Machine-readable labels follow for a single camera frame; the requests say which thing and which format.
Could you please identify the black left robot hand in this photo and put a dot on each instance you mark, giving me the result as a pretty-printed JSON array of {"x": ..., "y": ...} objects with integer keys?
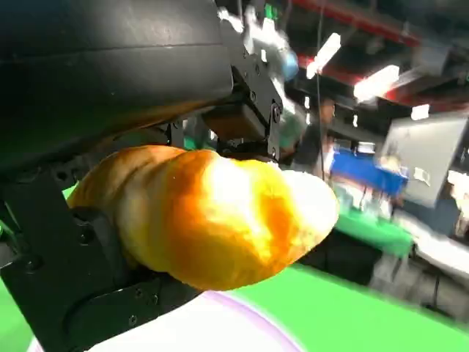
[{"x": 110, "y": 73}]

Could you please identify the orange white toy bread roll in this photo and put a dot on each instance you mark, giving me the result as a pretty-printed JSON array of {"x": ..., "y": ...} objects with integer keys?
[{"x": 205, "y": 220}]

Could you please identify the person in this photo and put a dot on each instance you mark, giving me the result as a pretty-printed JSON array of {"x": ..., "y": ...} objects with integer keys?
[{"x": 309, "y": 146}]

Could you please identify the white ceiling light tube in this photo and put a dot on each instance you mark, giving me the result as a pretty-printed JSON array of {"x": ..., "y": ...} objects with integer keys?
[
  {"x": 324, "y": 55},
  {"x": 377, "y": 82}
]

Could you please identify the blue workshop box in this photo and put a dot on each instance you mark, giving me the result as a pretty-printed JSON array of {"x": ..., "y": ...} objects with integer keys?
[{"x": 359, "y": 172}]

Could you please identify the lilac plate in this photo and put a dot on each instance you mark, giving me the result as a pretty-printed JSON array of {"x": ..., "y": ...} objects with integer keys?
[{"x": 190, "y": 330}]

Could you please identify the green covered workshop table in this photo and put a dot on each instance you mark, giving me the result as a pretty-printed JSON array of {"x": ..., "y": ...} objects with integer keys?
[{"x": 366, "y": 227}]

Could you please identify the grey panel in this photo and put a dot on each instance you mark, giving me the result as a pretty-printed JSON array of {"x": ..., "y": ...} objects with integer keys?
[{"x": 428, "y": 154}]

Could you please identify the green table cloth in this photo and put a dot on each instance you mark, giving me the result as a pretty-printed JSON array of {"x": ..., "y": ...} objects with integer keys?
[{"x": 348, "y": 311}]

